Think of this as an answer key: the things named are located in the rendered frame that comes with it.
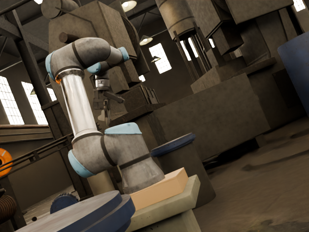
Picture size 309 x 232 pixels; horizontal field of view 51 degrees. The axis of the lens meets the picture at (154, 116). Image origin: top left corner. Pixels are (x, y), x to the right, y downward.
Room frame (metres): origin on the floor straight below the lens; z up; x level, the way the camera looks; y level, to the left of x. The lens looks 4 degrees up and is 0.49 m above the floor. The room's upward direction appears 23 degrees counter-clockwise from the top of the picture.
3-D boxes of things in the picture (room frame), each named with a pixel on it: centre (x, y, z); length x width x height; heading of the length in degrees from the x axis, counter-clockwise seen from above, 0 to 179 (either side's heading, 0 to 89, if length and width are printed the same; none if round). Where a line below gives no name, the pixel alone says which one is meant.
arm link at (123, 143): (1.14, 0.13, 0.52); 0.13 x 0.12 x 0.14; 82
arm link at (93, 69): (1.68, 0.17, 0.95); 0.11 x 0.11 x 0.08; 82
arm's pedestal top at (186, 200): (1.13, 0.13, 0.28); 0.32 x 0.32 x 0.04; 80
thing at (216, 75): (5.17, -1.15, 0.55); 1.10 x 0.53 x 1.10; 15
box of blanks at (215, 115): (3.58, -0.45, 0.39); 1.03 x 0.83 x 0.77; 100
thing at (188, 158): (2.14, -0.04, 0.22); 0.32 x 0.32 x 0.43
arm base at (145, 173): (1.14, 0.12, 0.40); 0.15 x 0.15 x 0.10
